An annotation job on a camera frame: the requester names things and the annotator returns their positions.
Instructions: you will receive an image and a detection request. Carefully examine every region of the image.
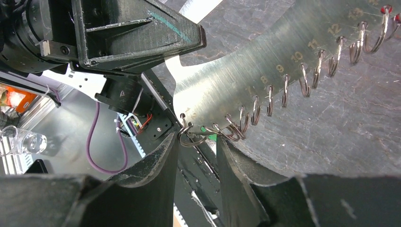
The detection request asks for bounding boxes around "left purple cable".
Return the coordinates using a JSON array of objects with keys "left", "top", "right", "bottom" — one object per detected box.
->
[{"left": 86, "top": 100, "right": 129, "bottom": 175}]

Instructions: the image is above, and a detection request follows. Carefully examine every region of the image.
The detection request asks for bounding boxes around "black base frame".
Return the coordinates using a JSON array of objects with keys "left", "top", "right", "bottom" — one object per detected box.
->
[{"left": 123, "top": 70, "right": 224, "bottom": 227}]

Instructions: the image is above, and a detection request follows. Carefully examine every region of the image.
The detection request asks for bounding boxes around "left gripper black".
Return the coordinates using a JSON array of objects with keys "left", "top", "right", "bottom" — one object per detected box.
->
[{"left": 0, "top": 0, "right": 76, "bottom": 77}]

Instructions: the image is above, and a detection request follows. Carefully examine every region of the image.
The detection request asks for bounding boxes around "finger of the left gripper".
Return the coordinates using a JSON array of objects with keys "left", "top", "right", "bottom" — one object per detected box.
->
[{"left": 71, "top": 0, "right": 207, "bottom": 74}]

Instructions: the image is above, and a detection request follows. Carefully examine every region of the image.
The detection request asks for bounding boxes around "white slotted cable duct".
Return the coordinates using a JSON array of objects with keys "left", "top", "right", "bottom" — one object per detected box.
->
[{"left": 0, "top": 122, "right": 189, "bottom": 227}]

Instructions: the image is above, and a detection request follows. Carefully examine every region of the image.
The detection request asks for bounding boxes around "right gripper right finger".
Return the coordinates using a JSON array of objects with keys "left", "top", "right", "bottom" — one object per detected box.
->
[{"left": 217, "top": 137, "right": 286, "bottom": 227}]

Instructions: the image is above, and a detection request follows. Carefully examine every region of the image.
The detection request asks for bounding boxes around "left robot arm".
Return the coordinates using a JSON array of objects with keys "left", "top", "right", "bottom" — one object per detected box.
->
[{"left": 0, "top": 0, "right": 207, "bottom": 115}]

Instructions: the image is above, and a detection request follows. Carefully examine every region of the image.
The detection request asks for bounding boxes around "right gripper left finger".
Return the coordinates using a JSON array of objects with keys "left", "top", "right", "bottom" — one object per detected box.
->
[{"left": 106, "top": 132, "right": 178, "bottom": 227}]

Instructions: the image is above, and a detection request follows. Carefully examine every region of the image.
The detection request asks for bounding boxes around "green key tag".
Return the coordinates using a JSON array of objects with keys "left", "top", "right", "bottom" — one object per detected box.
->
[{"left": 200, "top": 126, "right": 217, "bottom": 141}]

